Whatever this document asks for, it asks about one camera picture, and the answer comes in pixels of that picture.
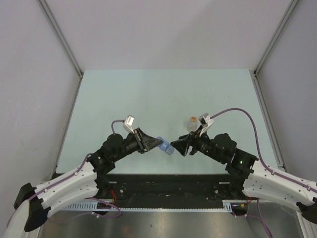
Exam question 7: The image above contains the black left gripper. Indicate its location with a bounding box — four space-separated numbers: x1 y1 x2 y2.
112 127 162 162

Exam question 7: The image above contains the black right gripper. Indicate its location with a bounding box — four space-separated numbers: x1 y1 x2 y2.
170 125 226 164

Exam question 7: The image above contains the clear glass pill bottle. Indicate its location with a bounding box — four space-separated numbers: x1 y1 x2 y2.
187 117 198 132

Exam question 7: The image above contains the blue plastic pill organizer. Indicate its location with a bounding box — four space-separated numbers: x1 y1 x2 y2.
157 136 174 155

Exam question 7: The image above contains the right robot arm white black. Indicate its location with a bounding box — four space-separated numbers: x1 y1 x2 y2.
171 133 317 223

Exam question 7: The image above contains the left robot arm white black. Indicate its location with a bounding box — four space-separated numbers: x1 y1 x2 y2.
5 128 163 238

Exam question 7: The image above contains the grey aluminium corner profile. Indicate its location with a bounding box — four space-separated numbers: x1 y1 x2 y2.
253 0 302 76

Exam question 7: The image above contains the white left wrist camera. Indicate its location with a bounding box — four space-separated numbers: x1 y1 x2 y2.
123 115 135 134

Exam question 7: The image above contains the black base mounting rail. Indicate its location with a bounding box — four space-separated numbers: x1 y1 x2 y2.
95 174 256 208

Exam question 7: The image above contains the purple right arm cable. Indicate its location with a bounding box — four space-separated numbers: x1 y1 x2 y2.
209 107 317 238

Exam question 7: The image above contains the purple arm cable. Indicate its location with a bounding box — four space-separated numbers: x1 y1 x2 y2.
6 119 124 229
209 107 317 238

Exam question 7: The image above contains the white slotted cable duct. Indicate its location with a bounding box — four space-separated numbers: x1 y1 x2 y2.
62 200 248 213

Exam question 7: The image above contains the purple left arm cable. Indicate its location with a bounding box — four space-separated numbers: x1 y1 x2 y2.
6 119 124 229

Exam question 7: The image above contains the left aluminium frame profile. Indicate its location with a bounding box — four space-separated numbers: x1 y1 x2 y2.
37 0 84 77

